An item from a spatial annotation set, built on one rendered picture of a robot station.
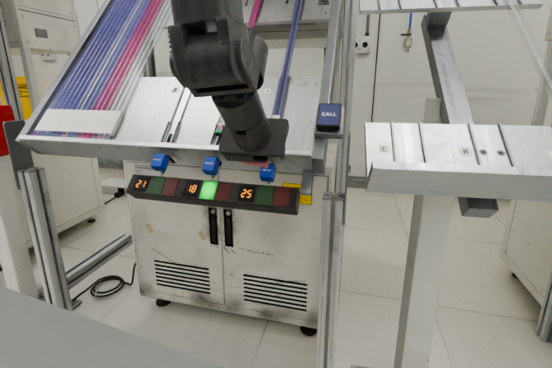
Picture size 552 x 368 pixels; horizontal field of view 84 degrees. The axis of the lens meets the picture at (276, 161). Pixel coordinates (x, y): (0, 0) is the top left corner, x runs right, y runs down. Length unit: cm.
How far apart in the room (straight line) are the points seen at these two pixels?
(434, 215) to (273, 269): 55
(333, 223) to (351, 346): 67
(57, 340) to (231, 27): 36
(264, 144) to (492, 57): 231
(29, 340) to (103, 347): 8
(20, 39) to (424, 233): 181
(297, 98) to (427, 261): 44
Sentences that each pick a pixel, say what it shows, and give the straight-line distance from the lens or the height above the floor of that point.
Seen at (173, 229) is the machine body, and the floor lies 36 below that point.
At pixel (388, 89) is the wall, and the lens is 250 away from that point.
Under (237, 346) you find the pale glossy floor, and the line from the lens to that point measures 119.
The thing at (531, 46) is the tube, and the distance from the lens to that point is 69.
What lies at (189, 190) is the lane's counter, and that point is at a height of 65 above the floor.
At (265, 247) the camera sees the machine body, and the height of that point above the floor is 34.
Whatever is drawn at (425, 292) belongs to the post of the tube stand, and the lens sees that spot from 80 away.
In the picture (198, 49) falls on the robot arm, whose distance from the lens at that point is 34.
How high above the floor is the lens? 85
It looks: 15 degrees down
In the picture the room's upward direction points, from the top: straight up
